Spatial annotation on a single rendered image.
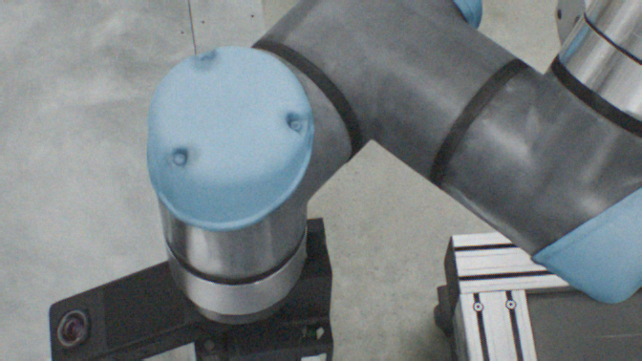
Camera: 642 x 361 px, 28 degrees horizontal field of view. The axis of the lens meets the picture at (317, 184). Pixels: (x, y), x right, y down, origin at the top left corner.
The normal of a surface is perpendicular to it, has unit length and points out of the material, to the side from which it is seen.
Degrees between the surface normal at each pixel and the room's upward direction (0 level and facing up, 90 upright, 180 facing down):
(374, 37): 14
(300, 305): 90
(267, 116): 1
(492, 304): 0
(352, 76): 32
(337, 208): 0
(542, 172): 43
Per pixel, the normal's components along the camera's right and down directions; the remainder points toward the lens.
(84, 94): 0.03, -0.47
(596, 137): -0.36, 0.19
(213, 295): -0.33, 0.83
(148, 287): -0.46, -0.36
